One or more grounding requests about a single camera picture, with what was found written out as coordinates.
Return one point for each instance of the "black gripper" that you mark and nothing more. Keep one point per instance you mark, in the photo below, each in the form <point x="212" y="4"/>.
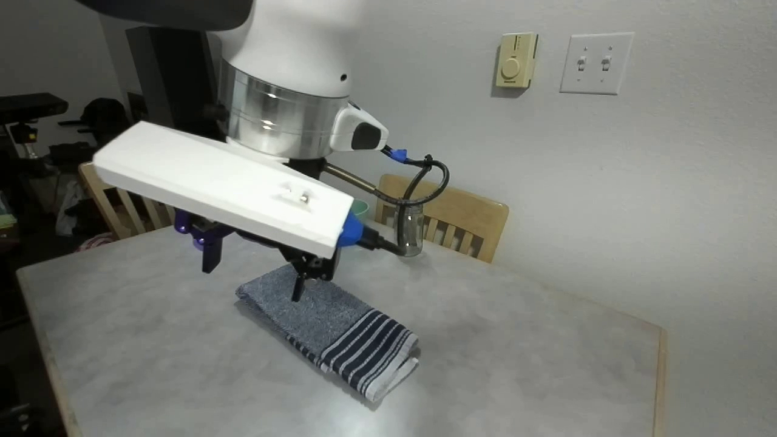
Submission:
<point x="244" y="235"/>

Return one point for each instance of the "blue striped towel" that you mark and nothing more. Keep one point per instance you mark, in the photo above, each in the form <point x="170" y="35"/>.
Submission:
<point x="365" y="347"/>

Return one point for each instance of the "clear glass jar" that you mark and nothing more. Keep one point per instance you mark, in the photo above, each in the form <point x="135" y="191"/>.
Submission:
<point x="411" y="235"/>

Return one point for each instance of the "wooden chair slatted back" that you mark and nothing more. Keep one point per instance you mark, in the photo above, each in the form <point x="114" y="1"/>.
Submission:
<point x="101" y="201"/>

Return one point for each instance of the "black round bag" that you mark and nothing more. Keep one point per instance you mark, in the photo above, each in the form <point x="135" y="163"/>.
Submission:
<point x="105" y="121"/>

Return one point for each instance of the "wooden chair cutout back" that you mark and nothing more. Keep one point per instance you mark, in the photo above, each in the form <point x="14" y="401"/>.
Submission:
<point x="475" y="215"/>

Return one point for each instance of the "black padded bench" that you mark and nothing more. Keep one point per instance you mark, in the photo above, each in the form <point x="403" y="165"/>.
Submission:
<point x="33" y="104"/>

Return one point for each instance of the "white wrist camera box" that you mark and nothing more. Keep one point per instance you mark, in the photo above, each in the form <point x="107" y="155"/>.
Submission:
<point x="218" y="186"/>

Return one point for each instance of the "beige wall dimmer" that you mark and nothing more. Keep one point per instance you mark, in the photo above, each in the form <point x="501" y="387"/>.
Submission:
<point x="515" y="62"/>

